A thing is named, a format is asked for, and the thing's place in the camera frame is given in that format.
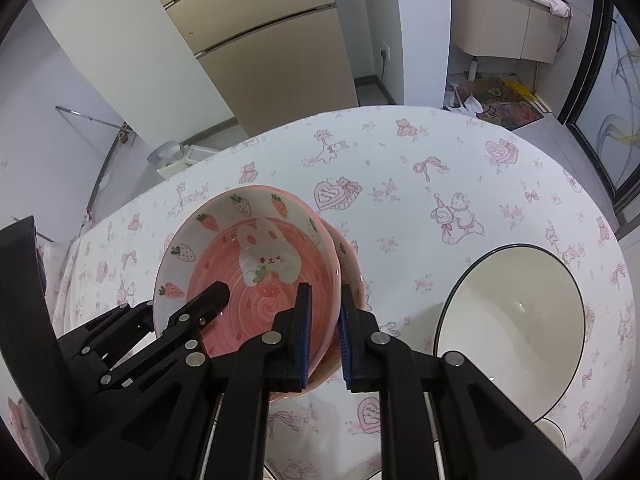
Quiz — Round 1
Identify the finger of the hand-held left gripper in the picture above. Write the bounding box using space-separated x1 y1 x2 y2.
57 301 157 361
97 281 232 393

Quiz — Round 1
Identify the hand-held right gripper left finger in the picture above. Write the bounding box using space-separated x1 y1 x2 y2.
50 282 314 480

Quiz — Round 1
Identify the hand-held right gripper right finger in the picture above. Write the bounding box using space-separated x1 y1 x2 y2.
336 285 583 480

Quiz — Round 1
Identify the pink strawberry bunny bowl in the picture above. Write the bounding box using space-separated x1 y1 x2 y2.
152 186 343 403
315 215 373 321

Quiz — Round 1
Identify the white bowl black rim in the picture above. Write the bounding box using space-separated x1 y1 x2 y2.
432 244 586 423

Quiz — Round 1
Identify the white plate black rim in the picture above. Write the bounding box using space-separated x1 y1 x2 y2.
532 417 568 456

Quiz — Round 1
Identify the white storage box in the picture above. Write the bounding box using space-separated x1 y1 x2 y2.
157 144 216 179

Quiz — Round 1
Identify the metal pole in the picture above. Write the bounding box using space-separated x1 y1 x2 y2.
55 105 126 221

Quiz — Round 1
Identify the beige three-door fridge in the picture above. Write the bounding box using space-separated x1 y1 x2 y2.
135 0 358 138

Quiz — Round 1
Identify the bear print floor mat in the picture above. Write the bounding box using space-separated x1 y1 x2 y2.
450 76 551 131

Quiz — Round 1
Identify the black framed glass door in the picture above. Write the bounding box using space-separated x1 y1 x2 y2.
557 0 640 221

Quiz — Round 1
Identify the beige vanity cabinet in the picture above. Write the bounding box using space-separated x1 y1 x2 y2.
449 0 571 63

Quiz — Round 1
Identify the pink cloth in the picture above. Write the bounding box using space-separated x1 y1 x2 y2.
520 0 571 18

